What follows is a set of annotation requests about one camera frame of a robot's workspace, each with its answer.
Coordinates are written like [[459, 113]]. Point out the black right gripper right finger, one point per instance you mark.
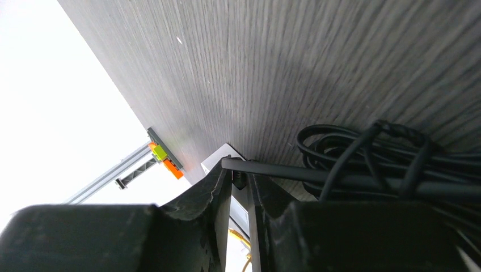
[[292, 235]]

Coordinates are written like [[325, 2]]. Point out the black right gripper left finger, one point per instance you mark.
[[189, 233]]

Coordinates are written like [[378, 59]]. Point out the white network switch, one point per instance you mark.
[[239, 201]]

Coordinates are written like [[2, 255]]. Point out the black power adapter with cord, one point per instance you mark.
[[386, 161]]

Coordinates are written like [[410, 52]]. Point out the grey lego baseplate with bricks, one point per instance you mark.
[[156, 139]]

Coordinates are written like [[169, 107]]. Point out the aluminium frame rail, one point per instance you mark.
[[123, 173]]

